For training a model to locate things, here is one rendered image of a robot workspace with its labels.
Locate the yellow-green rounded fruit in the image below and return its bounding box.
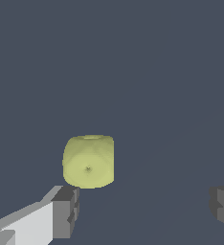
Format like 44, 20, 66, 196
61, 134, 115, 189

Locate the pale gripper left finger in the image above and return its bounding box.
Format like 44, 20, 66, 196
0, 185, 80, 245

